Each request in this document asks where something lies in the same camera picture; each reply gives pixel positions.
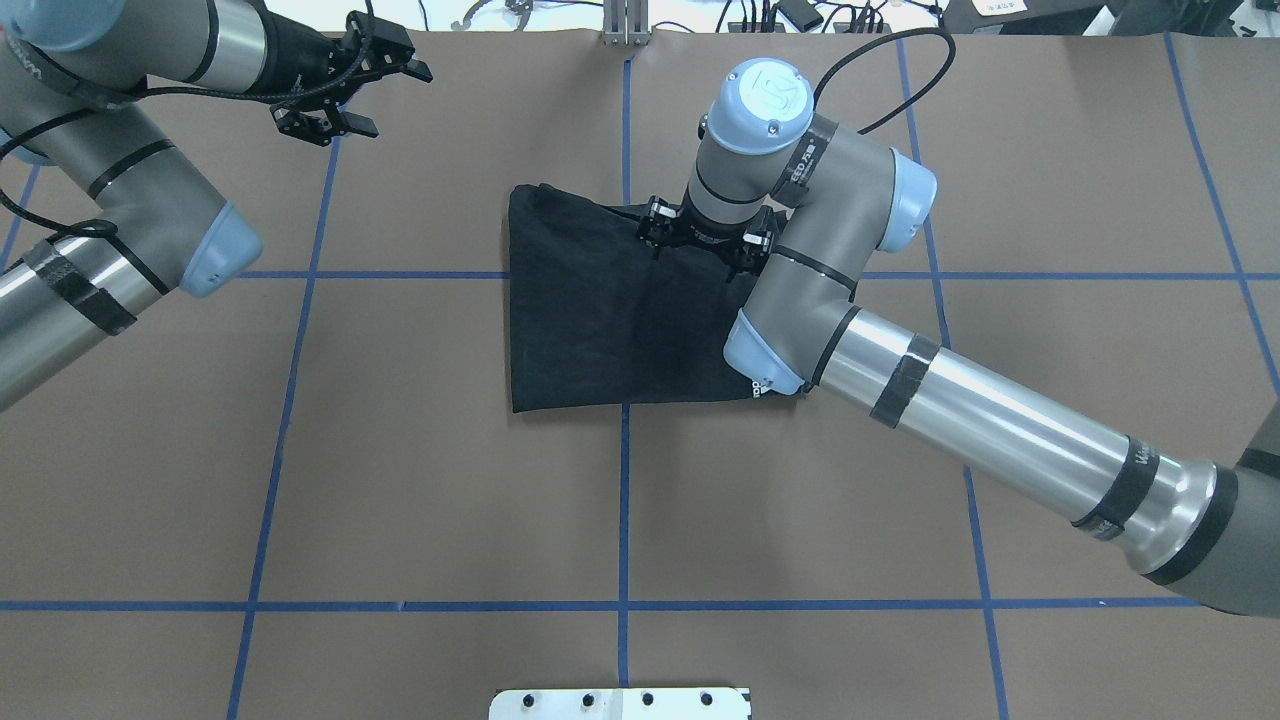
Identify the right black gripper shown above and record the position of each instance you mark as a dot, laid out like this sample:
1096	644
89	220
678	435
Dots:
706	234

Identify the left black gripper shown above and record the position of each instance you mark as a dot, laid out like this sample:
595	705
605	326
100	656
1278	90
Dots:
297	62

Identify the black graphic t-shirt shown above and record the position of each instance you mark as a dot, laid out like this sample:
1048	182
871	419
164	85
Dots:
596	317

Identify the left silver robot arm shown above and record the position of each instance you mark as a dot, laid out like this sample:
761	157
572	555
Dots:
74	76

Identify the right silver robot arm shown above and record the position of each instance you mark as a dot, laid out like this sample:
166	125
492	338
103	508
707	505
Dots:
1205	531

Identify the black power adapter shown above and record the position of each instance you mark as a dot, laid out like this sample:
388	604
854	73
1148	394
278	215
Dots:
801	14

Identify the aluminium frame post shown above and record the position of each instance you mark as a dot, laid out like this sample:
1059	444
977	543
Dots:
625	23

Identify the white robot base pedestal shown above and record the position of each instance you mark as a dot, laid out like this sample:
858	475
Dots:
623	703

